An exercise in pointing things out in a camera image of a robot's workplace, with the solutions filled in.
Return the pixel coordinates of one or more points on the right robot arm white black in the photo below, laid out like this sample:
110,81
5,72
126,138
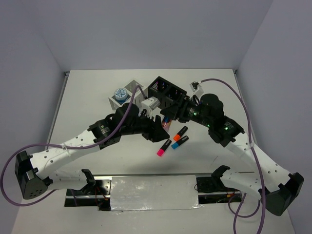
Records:
277,186

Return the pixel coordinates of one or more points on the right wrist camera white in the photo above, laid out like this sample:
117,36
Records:
196,89

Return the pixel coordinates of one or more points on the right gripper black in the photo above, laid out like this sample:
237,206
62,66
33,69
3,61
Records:
178,111

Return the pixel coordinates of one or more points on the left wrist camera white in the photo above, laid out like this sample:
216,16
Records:
149,105

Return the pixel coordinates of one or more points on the white two-slot organizer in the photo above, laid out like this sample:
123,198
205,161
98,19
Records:
134,89

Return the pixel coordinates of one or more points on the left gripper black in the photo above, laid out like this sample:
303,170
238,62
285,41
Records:
160,133

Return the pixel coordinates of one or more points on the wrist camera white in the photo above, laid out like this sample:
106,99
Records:
149,105
196,89

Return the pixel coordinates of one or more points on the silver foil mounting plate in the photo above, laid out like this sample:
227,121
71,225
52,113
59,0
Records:
151,193

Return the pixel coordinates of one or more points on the pink highlighter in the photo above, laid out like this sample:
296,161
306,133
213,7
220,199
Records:
164,147

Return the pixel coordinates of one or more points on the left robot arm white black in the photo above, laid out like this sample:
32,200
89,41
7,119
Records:
40,172

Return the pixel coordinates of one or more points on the orange highlighter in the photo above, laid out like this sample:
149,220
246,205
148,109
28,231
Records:
179,135

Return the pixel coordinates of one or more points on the black two-slot organizer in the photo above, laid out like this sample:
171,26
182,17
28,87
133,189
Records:
166,92

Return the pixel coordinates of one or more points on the blue highlighter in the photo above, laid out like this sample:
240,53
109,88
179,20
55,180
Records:
179,142

